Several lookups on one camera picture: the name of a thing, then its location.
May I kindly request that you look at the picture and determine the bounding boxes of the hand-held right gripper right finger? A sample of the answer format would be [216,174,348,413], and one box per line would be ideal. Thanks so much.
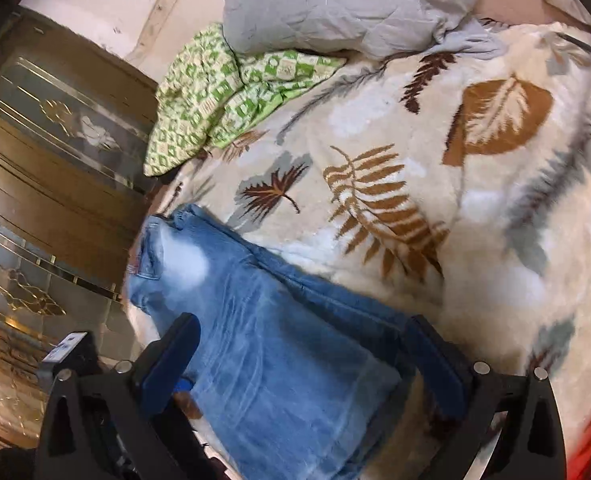
[404,314,569,480]

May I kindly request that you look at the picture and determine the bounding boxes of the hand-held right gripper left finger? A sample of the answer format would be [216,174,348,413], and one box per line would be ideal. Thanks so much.
[33,312,201,480]

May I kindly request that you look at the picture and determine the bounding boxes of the blue denim pants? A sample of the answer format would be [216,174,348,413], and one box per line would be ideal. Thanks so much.
[126,204,469,480]

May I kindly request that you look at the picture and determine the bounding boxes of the wooden door with glass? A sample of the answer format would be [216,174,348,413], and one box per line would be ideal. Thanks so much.
[0,5,161,461]

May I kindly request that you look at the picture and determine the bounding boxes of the cream leaf print blanket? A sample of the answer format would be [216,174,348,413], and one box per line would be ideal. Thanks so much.
[140,20,591,480]

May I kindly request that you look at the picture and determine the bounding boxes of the green checkered quilt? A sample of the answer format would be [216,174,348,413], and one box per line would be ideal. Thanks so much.
[143,22,349,177]

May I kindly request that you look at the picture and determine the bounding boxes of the light grey cloth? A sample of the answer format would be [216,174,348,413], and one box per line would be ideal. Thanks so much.
[438,22,510,57]

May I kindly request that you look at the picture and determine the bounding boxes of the black pen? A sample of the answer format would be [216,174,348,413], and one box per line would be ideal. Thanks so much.
[558,32,591,68]

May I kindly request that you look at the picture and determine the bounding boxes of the grey quilted pillow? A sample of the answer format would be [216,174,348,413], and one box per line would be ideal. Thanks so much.
[220,0,491,61]

